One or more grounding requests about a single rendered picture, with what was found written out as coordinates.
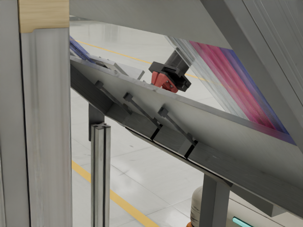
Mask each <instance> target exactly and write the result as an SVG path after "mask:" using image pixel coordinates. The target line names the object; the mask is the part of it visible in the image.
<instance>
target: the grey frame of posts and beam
mask: <svg viewBox="0 0 303 227"><path fill-rule="evenodd" d="M18 20H19V37H20V54H21V70H22V87H23V111H24V127H25V144H26V161H27V177H28V201H29V218H30V227H73V204H72V148H71V92H70V35H69V0H18ZM110 144H111V126H110V125H108V124H106V123H105V122H100V123H98V124H96V123H95V124H91V227H109V223H110ZM0 227H6V224H5V208H4V196H3V184H2V172H1V160H0Z"/></svg>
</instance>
